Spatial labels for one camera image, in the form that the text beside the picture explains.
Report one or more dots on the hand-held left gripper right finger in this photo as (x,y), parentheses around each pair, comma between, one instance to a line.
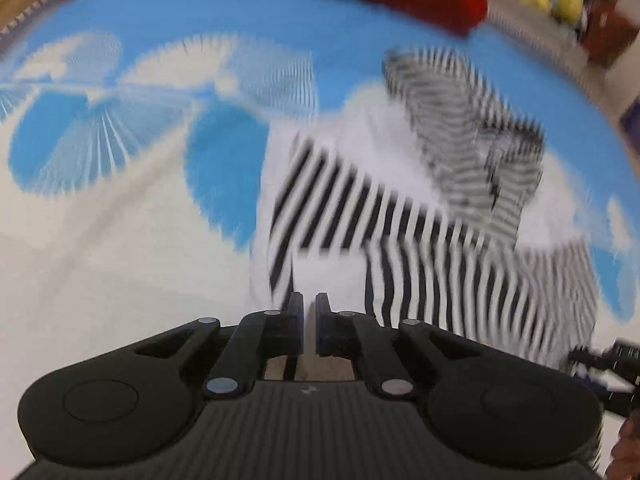
(322,325)

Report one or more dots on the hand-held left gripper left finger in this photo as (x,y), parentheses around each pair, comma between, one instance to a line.
(298,325)

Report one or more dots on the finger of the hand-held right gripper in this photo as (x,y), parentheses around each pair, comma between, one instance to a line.
(585,357)

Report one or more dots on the black white striped shirt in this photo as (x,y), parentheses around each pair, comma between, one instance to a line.
(400,240)

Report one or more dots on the person's right hand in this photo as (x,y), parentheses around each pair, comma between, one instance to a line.
(627,452)

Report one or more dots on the blue cloud printed blanket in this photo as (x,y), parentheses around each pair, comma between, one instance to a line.
(125,185)

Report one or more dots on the purple box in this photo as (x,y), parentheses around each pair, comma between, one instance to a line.
(631,117)

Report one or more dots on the dark red bag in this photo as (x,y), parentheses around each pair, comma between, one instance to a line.
(607,32)

